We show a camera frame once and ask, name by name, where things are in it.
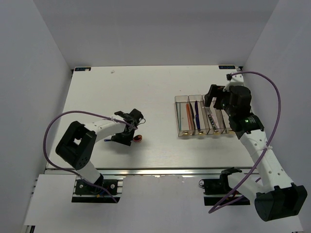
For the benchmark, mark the blue table label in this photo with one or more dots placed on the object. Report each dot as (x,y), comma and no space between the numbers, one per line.
(78,69)
(226,67)

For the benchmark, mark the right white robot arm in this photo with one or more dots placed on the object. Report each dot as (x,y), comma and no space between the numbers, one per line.
(266,185)

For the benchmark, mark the dark-handled silver fork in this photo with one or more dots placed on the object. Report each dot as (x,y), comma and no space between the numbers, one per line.
(212,122)

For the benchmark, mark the left blue table label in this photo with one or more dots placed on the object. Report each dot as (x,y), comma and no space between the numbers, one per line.
(78,69)

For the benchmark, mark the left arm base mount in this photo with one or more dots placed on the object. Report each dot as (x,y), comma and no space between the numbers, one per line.
(84,193)

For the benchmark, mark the right blue table label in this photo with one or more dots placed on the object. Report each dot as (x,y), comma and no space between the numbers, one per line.
(226,67)

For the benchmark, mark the purple knife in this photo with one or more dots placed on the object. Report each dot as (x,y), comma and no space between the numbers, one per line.
(197,119)

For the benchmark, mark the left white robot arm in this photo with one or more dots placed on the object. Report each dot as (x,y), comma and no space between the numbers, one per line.
(77,144)

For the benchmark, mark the iridescent pink spoon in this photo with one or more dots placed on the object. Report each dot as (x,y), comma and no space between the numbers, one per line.
(137,138)

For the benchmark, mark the red chopstick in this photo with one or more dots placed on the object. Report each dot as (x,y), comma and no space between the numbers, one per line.
(189,116)

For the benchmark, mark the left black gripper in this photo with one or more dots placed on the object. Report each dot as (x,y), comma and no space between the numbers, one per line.
(115,138)

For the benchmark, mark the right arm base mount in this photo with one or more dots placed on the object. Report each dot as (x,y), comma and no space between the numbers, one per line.
(214,191)

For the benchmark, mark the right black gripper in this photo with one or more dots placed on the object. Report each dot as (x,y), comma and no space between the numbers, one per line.
(214,91)

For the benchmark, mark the black rainbow knife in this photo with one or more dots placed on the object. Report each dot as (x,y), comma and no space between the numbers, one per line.
(192,113)

